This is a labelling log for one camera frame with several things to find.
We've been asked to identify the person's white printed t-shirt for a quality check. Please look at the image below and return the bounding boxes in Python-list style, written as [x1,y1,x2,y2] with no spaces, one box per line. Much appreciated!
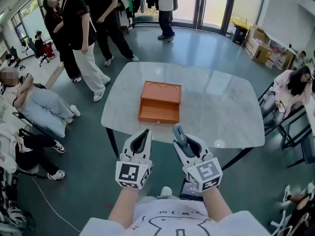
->
[80,198,265,236]

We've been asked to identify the blue-grey object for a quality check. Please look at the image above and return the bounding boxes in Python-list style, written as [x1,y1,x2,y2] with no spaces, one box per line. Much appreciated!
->
[172,123,189,149]

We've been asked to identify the white black helmet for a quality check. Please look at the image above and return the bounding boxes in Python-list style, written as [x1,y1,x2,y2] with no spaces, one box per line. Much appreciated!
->
[5,205,28,226]

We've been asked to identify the red office chair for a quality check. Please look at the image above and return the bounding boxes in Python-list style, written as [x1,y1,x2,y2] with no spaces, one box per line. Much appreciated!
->
[43,42,55,59]

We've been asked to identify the white office chair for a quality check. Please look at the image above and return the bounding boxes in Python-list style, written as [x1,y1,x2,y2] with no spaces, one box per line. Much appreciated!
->
[269,209,311,236]

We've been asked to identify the black screen device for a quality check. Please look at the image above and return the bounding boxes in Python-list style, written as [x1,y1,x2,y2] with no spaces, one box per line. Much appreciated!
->
[179,177,205,202]

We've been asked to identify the glass double door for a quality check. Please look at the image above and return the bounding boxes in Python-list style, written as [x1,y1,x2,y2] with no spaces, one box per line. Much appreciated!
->
[172,0,238,34]

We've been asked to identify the shelf of black equipment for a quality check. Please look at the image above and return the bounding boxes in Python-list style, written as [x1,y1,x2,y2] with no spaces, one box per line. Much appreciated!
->
[0,166,35,236]

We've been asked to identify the white floor cable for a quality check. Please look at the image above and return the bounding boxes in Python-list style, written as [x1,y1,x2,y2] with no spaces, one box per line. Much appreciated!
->
[31,176,82,233]

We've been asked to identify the person's white clog shoe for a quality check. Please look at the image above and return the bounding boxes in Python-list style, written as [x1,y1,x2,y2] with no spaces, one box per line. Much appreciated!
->
[160,186,173,198]

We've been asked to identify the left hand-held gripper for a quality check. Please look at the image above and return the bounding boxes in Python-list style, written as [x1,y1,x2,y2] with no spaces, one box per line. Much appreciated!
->
[115,128,155,190]

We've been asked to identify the open cardboard box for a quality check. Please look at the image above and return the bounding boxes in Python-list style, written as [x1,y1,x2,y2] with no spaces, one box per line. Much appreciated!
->
[244,25,273,65]

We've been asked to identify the black office chair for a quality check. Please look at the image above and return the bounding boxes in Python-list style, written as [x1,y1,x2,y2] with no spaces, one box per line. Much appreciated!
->
[9,45,26,70]
[27,37,50,67]

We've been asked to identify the person's left forearm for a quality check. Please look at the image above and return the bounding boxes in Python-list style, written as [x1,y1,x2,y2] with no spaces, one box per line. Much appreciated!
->
[108,187,140,228]

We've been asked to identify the white marble table black legs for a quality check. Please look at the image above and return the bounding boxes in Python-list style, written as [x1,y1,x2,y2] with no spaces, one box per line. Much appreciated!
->
[100,61,266,171]

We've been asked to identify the person's left hand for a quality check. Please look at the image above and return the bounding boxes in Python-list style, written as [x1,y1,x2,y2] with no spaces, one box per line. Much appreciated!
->
[120,154,151,167]

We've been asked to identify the person's right hand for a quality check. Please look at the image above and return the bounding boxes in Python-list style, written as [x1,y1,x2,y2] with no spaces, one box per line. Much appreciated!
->
[196,152,214,166]

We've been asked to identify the person's light trouser leg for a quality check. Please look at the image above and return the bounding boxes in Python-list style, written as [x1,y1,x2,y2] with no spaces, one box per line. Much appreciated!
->
[136,195,180,205]

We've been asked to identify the black bin yellow lid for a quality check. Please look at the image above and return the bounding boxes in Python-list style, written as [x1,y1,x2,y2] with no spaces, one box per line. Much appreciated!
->
[232,23,249,45]

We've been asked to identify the stack of white pink packs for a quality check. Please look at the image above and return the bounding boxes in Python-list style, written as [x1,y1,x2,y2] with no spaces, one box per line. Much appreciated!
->
[267,44,288,70]

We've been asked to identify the person's right forearm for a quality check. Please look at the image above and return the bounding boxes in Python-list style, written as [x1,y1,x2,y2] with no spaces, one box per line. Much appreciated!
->
[202,187,233,223]

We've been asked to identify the orange box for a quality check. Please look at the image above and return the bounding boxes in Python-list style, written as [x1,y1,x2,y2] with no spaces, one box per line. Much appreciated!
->
[137,80,183,125]

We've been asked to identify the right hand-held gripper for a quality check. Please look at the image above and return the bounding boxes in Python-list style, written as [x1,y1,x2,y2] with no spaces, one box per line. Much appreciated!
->
[173,134,223,193]

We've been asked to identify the black framed window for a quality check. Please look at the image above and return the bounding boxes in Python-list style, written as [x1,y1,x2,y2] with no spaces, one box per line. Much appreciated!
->
[9,0,50,49]

